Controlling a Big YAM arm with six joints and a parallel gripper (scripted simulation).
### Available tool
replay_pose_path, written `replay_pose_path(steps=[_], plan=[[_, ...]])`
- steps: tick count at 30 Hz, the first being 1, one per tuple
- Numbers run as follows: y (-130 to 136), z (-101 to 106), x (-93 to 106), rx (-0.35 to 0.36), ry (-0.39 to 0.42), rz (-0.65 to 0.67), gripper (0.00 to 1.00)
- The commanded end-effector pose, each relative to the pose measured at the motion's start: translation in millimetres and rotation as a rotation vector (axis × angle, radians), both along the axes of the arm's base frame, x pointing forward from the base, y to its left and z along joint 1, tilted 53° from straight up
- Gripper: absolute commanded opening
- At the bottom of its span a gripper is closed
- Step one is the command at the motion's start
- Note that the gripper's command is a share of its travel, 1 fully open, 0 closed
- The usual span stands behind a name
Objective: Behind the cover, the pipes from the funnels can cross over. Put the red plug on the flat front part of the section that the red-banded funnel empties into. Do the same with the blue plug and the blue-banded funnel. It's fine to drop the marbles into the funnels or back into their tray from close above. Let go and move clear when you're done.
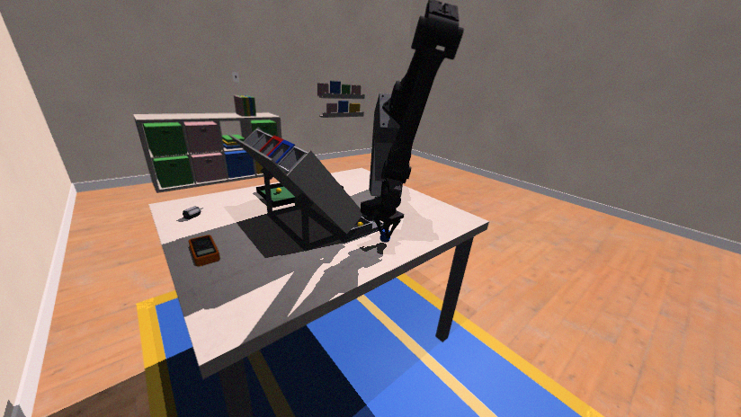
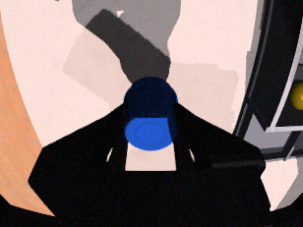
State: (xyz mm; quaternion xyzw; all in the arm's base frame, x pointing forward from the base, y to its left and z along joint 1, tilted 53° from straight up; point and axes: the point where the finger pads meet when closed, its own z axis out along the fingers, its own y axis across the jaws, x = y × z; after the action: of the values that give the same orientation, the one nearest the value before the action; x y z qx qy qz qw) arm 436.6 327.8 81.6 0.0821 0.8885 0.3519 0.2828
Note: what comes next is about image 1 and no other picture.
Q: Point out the blue square band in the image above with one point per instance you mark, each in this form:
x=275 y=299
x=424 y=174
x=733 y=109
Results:
x=285 y=142

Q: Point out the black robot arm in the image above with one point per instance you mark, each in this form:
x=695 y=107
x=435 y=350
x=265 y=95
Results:
x=440 y=26

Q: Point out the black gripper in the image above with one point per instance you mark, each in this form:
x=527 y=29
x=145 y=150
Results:
x=387 y=221

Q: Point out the red square band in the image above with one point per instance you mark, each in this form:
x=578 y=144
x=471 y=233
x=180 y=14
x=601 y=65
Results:
x=274 y=137

